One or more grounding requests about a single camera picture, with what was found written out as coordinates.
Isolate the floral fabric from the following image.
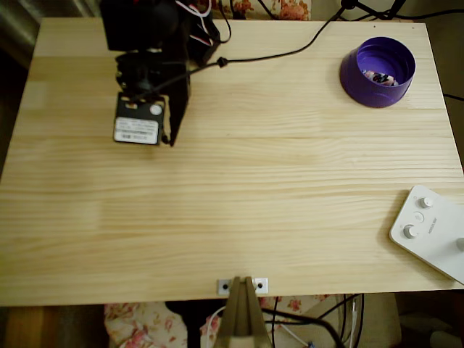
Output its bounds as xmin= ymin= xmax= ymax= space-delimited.
xmin=104 ymin=294 xmax=334 ymax=348
xmin=220 ymin=0 xmax=312 ymax=21

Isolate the white metal bracket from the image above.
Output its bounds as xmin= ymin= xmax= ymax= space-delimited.
xmin=216 ymin=278 xmax=269 ymax=295

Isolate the white cable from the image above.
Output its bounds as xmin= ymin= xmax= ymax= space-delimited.
xmin=200 ymin=306 xmax=228 ymax=348
xmin=278 ymin=324 xmax=309 ymax=347

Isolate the candy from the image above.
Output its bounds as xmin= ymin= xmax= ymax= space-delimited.
xmin=362 ymin=69 xmax=399 ymax=87

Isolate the black camera with white label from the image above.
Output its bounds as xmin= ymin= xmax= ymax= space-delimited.
xmin=113 ymin=92 xmax=168 ymax=146

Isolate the thick black cable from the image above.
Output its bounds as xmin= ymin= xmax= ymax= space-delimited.
xmin=260 ymin=307 xmax=347 ymax=348

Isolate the black tripod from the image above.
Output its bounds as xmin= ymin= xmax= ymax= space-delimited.
xmin=331 ymin=0 xmax=405 ymax=22

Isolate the grey curtain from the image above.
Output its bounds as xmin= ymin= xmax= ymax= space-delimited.
xmin=0 ymin=0 xmax=91 ymax=70

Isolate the white lamp base with knobs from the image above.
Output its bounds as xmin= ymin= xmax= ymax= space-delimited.
xmin=389 ymin=184 xmax=464 ymax=286

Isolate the purple bowl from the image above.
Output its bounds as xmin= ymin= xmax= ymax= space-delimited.
xmin=339 ymin=36 xmax=417 ymax=109

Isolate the black camera cable with knot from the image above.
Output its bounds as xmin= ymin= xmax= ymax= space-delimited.
xmin=130 ymin=5 xmax=345 ymax=102

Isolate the looping black cable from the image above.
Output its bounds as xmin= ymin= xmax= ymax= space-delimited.
xmin=216 ymin=0 xmax=233 ymax=44

